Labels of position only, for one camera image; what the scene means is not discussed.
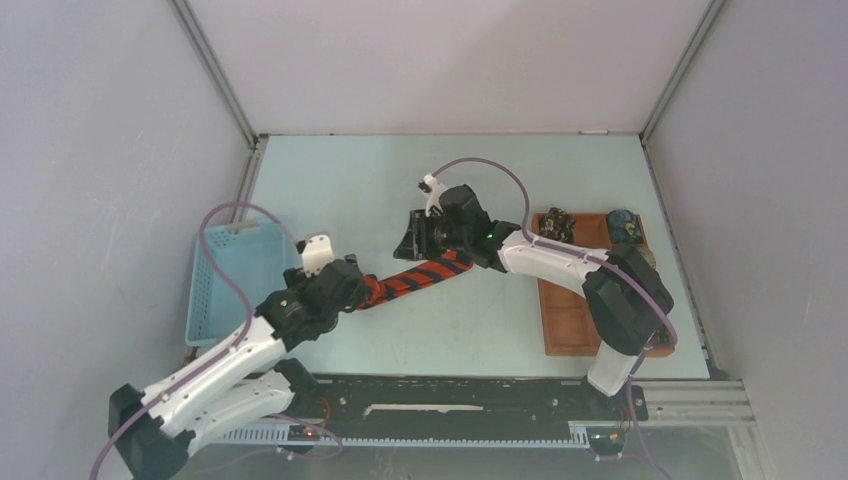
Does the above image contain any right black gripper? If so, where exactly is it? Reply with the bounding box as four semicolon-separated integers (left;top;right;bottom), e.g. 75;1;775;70
393;210;470;262

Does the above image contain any orange navy striped tie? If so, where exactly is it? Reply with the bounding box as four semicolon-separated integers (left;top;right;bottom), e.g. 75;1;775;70
356;251;474;310

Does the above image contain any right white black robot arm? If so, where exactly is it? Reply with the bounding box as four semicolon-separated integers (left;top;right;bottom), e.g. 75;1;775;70
393;176;674;418

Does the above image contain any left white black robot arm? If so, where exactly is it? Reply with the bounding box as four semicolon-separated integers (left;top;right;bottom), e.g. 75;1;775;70
108;255;370;479

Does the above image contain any light blue plastic basket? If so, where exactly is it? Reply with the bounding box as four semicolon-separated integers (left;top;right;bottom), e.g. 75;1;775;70
185;219;301;348

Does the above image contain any brown floral rolled tie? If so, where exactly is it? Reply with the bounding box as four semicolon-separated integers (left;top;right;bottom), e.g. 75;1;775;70
539;207;577;244

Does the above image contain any brown wooden divided tray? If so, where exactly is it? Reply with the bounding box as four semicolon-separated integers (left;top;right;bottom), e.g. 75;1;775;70
531;211;676;358

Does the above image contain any blue patterned rolled tie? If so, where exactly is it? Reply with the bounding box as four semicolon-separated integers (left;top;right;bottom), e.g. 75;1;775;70
606;209;646;245

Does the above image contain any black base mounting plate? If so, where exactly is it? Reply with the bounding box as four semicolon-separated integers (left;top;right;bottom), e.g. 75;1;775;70
286;374;648;440

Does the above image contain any gold patterned rolled tie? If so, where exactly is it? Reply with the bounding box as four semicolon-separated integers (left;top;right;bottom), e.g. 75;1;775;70
636;245;657;269

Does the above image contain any white slotted cable duct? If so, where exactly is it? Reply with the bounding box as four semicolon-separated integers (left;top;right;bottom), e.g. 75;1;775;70
212;423;589;449

